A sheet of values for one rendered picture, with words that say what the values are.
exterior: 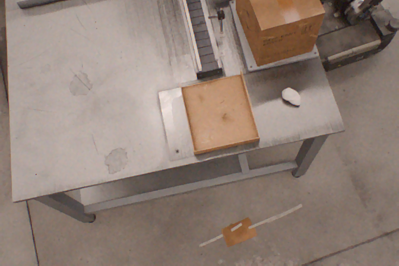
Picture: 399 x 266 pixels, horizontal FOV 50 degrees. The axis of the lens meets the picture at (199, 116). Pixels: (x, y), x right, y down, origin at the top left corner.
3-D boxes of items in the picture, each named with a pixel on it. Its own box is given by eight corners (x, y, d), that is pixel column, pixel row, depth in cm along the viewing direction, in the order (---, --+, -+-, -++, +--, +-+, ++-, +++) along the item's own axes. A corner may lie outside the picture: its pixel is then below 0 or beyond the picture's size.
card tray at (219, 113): (180, 87, 179) (179, 82, 175) (241, 74, 179) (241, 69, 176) (194, 155, 167) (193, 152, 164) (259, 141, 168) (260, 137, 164)
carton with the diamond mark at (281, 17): (235, 9, 189) (236, -34, 164) (287, -6, 190) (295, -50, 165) (257, 67, 178) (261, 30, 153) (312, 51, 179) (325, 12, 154)
